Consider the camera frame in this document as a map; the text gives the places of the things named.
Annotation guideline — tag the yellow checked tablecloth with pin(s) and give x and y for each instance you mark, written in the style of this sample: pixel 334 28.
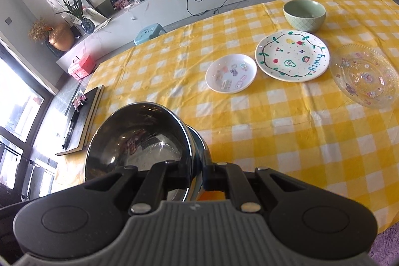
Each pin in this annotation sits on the yellow checked tablecloth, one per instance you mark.
pixel 280 129

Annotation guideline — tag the wooden coffee table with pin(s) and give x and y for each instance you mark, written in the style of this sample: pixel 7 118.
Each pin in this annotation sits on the wooden coffee table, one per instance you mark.
pixel 81 119

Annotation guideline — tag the stainless steel bowl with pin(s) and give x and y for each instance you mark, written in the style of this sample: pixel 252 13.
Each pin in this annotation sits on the stainless steel bowl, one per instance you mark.
pixel 146 141

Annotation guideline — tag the red gift box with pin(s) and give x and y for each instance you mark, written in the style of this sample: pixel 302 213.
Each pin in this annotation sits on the red gift box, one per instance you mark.
pixel 81 66

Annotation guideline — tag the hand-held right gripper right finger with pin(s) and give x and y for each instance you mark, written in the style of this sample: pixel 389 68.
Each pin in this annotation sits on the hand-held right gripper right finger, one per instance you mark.
pixel 231 182

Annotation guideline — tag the clear glass sticker plate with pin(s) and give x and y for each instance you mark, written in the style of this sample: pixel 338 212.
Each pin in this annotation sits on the clear glass sticker plate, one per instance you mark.
pixel 363 74

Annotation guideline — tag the green plant in glass vase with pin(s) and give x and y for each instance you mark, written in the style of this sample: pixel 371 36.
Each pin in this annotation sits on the green plant in glass vase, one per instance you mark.
pixel 79 9

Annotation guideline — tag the gold round vase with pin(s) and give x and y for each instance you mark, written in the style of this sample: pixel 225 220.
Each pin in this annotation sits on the gold round vase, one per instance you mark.
pixel 61 38

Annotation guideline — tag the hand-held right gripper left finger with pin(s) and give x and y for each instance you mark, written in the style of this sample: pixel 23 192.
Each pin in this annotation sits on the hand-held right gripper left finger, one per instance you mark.
pixel 155 180

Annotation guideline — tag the small white sticker plate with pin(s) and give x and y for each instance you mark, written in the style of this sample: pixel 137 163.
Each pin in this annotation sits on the small white sticker plate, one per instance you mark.
pixel 231 72

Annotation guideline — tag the light blue stool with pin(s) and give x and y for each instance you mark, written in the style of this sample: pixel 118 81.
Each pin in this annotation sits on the light blue stool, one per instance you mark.
pixel 149 34

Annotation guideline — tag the white fruit pattern plate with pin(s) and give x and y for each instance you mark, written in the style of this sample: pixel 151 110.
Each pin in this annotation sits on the white fruit pattern plate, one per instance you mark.
pixel 291 55

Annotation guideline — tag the dried flower bunch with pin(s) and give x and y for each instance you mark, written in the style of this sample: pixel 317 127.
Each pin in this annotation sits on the dried flower bunch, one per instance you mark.
pixel 39 29

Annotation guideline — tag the green ceramic bowl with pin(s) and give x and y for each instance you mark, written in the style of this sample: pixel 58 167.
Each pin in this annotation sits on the green ceramic bowl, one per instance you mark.
pixel 305 15

